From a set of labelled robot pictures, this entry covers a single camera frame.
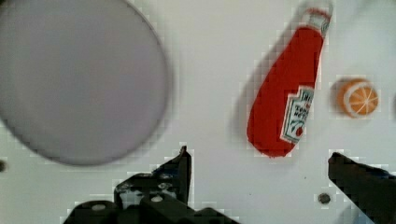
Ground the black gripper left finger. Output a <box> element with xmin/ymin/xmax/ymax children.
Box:
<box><xmin>114</xmin><ymin>146</ymin><xmax>191</xmax><ymax>209</ymax></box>

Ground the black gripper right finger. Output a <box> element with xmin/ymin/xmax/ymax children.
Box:
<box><xmin>328</xmin><ymin>152</ymin><xmax>396</xmax><ymax>224</ymax></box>

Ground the red ketchup bottle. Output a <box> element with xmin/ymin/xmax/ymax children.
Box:
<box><xmin>247</xmin><ymin>0</ymin><xmax>332</xmax><ymax>158</ymax></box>

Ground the toy orange half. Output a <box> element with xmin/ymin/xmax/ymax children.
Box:
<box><xmin>336</xmin><ymin>78</ymin><xmax>379</xmax><ymax>119</ymax></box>

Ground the purple round plate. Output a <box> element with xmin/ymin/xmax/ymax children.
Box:
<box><xmin>1</xmin><ymin>0</ymin><xmax>172</xmax><ymax>166</ymax></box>

